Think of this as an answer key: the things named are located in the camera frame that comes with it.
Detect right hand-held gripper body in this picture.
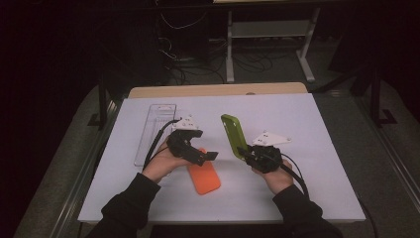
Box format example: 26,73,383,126
245,130,292,175

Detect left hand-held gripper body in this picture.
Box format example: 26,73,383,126
165,114,206,167

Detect green cartoon phone case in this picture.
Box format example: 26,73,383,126
220,113,250,162

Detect orange phone case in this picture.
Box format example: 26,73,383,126
187,147,222,196

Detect clear plastic tray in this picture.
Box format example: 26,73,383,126
133,103,177,168

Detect person's right hand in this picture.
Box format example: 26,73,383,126
252,159,295,195

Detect person's left hand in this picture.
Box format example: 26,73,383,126
142,140,196,184

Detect light wooden table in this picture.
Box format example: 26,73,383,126
128,81,309,99

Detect black metal stand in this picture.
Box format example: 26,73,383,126
368,64,398,129
87,73,115,131

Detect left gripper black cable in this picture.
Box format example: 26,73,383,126
142,117,182,172

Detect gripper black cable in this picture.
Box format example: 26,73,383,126
142,117,182,172
279,154,379,238

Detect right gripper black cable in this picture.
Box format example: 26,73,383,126
279,154,379,238

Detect black floor cables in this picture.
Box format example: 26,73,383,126
157,36,275,85

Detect grey metal rail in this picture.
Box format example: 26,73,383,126
356,98,420,202
49,98,124,238

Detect white metal desk frame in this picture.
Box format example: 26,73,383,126
225,6,322,83

